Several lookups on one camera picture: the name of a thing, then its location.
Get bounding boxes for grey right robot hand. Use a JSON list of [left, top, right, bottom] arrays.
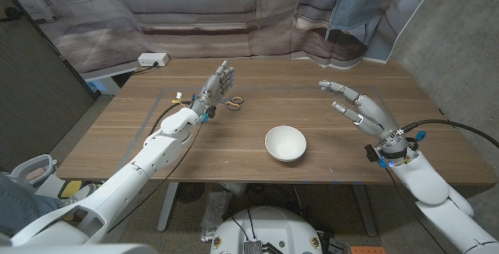
[[318, 79, 410, 156]]

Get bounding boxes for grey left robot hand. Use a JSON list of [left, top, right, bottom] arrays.
[[189, 59, 236, 117]]

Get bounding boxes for white ceramic bowl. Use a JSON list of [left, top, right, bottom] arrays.
[[264, 125, 308, 164]]

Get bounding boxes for white power strip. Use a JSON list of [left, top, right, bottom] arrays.
[[137, 52, 171, 68]]

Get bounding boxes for printed living room backdrop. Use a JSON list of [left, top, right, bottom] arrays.
[[0, 0, 441, 82]]

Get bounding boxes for grey table leg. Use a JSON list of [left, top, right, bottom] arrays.
[[350, 183, 378, 238]]

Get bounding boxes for black round fan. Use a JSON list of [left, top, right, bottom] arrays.
[[175, 182, 207, 204]]

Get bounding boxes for white side table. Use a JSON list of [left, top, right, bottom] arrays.
[[83, 65, 140, 96]]

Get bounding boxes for clear plastic bag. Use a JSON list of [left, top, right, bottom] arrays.
[[200, 189, 235, 243]]

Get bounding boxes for white table leg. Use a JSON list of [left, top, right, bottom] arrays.
[[157, 182, 180, 234]]

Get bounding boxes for orange box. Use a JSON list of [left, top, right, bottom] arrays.
[[350, 245, 387, 254]]

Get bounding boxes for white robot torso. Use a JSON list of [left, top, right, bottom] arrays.
[[209, 206, 324, 254]]

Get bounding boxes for white grey sneaker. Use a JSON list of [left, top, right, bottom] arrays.
[[62, 182, 105, 209]]

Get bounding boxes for person leg in blue jeans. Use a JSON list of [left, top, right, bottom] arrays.
[[0, 171, 63, 239]]

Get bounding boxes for grey yellow handled scissors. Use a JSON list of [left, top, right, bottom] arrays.
[[224, 96, 245, 111]]

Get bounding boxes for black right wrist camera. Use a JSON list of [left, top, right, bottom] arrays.
[[364, 143, 382, 164]]

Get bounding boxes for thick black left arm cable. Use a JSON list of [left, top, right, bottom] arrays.
[[149, 101, 193, 136]]

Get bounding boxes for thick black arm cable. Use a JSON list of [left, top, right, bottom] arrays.
[[149, 101, 193, 136], [397, 118, 499, 150]]

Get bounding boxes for black power cord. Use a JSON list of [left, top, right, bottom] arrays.
[[130, 62, 160, 76]]

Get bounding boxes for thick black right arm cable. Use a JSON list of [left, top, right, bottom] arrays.
[[397, 118, 499, 150]]

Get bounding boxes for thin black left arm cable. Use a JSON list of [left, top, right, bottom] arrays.
[[105, 123, 204, 234]]

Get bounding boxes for white grey handled device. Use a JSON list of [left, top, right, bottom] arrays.
[[9, 153, 85, 200]]

